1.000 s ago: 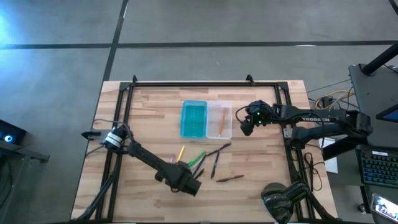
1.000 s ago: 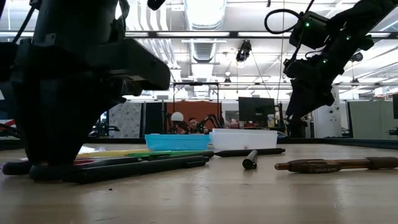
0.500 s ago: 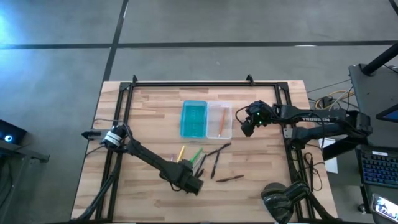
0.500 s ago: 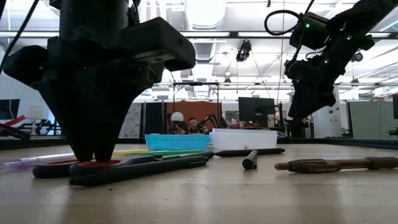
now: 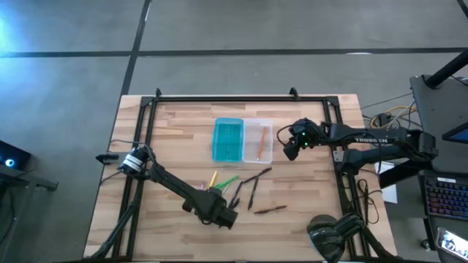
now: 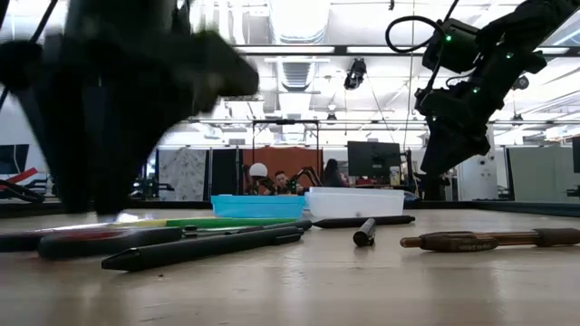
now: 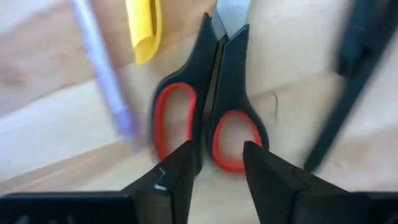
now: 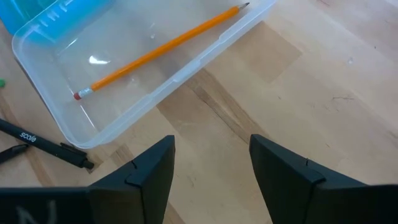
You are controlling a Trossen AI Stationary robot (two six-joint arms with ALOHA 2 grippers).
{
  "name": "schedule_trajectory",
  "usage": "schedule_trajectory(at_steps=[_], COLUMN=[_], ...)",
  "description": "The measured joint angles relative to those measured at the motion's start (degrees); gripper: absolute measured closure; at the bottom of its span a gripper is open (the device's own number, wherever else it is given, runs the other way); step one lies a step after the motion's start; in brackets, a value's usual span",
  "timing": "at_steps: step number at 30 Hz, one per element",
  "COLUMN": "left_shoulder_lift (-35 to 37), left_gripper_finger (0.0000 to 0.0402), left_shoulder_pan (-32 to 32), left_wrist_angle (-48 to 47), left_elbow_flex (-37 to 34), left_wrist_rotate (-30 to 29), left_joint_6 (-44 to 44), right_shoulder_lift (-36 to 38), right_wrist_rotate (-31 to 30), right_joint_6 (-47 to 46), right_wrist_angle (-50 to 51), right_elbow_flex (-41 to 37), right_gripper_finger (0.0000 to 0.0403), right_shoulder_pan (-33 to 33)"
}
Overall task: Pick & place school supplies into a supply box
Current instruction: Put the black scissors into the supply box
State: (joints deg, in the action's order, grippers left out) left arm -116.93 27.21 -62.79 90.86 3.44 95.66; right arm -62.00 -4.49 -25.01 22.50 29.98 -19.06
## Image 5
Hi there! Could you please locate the black pole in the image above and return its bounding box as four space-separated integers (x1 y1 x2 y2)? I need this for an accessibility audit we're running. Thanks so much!
425 49 468 89

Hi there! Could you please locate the black monitor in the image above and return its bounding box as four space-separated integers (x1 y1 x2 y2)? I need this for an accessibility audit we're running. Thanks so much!
441 122 468 145

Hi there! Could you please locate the white paper sheet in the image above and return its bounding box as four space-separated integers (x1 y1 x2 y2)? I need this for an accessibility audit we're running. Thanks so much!
374 160 399 205

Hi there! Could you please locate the clear plastic supply box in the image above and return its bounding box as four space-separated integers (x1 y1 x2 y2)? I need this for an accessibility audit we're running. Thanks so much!
242 118 274 164

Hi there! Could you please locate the dark blue printed pen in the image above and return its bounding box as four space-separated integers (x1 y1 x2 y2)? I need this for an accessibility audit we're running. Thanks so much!
247 177 259 210

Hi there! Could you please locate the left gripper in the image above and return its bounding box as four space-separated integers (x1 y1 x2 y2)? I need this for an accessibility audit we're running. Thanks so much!
197 188 239 230

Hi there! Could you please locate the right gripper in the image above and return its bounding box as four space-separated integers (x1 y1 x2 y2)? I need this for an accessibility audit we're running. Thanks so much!
283 117 322 161

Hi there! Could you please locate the blue plastic box lid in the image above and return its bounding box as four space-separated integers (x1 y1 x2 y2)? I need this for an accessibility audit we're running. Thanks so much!
211 117 245 163

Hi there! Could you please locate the black desk lamp head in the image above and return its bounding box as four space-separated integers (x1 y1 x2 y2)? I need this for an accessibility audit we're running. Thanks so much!
306 213 366 263

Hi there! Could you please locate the black power adapter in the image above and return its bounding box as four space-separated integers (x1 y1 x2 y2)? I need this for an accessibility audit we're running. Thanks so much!
374 112 392 127

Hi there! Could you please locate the backlit black keyboard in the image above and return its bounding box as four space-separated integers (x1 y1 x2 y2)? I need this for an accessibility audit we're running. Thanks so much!
423 174 468 222

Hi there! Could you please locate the yellow cable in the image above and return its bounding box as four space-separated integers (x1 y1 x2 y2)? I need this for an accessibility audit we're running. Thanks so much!
369 104 418 129

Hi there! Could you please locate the orange pencil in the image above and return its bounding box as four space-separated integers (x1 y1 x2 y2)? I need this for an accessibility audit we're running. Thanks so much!
256 126 267 161

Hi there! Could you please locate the black device with blue light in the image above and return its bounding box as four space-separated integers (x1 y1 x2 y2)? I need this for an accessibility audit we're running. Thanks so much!
0 140 32 171

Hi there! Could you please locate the black stand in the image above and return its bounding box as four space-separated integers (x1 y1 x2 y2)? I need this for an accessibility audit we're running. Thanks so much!
0 164 59 193

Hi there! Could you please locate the smartphone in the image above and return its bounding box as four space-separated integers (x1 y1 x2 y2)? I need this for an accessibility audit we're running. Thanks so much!
436 226 468 254

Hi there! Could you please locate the black cable loop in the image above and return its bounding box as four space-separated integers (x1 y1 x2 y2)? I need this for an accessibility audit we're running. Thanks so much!
356 178 381 225

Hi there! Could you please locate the green marker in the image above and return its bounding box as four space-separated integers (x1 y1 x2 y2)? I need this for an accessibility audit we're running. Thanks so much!
215 175 241 190

